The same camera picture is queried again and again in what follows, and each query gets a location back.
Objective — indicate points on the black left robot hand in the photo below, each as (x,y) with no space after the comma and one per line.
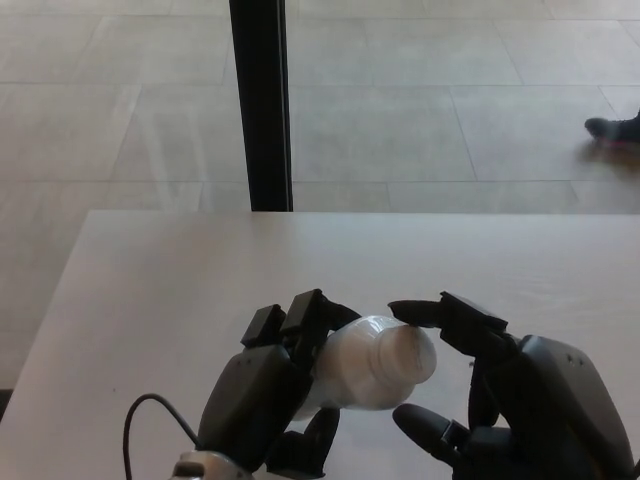
(250,395)

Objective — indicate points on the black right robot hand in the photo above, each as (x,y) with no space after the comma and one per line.
(550,400)

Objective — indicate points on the white plastic bottle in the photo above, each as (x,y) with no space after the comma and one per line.
(350,365)

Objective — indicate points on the white bottle cap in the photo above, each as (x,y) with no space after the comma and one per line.
(407,357)

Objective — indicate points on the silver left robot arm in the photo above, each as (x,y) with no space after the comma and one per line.
(205,467)

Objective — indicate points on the dark shoe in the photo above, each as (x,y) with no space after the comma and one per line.
(617,129)

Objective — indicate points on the black vertical window post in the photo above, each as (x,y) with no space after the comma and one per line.
(262,100)

